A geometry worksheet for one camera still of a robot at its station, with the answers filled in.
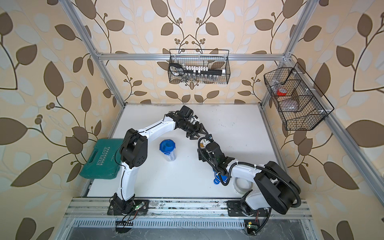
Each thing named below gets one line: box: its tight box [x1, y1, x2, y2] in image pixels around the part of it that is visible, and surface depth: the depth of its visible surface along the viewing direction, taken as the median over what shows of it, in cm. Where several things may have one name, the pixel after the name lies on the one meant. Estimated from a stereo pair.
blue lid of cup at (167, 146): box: [159, 139, 176, 155], surface depth 84 cm
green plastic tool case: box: [79, 138, 123, 180], surface depth 86 cm
